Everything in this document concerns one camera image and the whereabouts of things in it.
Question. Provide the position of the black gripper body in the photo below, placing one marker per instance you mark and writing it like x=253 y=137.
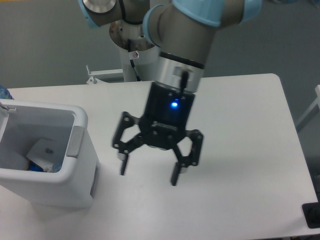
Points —
x=165 y=116

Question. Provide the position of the clear plastic water bottle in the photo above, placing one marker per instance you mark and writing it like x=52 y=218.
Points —
x=54 y=168

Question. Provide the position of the white paper trash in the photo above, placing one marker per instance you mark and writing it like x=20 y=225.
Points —
x=46 y=152

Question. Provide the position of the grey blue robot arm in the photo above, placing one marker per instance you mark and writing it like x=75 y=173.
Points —
x=184 y=31

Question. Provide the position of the white plastic trash can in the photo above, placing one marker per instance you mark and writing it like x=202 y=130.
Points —
x=22 y=124

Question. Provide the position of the blue yellow carton in bin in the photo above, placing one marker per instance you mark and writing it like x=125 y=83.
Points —
x=34 y=167

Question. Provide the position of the blue patterned object at left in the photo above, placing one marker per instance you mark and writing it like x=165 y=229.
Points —
x=5 y=94

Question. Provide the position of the black clamp at table edge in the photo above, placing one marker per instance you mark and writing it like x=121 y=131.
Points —
x=311 y=213

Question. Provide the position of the white metal base frame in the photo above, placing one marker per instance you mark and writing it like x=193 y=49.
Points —
x=104 y=76

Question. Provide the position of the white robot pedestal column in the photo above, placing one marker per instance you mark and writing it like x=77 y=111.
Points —
x=138 y=56

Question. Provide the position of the white frame at right edge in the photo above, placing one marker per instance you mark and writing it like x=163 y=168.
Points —
x=310 y=112

